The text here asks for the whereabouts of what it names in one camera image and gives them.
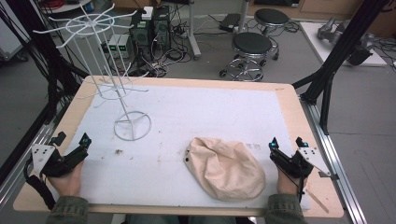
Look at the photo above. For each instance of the person's right hand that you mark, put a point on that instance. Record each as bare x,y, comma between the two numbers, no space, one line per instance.
288,183

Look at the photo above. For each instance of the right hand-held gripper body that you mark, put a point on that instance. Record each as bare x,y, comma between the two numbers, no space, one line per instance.
303,163

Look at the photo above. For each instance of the white power supply box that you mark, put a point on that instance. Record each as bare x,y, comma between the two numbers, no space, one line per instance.
120,45

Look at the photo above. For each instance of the black computer tower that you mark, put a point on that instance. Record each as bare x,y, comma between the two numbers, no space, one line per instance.
152,31

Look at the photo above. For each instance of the black metal frame stand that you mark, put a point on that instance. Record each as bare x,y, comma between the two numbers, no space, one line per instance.
34,59
337,59

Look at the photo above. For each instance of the beige cloth cap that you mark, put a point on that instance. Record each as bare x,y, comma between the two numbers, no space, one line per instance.
224,168

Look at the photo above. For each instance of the black round stool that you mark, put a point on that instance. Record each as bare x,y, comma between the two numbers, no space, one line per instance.
250,54
271,20

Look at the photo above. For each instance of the wooden stick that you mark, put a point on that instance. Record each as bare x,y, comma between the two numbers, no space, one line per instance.
317,200

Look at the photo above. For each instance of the grey table leg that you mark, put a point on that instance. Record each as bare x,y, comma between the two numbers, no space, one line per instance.
193,31

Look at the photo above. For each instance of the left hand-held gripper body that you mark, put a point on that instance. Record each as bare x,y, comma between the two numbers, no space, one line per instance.
51,160

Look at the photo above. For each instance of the black flat box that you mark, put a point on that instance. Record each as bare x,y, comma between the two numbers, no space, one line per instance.
229,21

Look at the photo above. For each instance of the white table mat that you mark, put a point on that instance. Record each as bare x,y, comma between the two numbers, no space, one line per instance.
174,140

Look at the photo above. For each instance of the person's left hand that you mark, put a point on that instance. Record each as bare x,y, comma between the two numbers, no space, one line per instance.
67,182

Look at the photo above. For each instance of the white platform board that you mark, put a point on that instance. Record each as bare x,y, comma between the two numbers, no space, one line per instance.
337,42

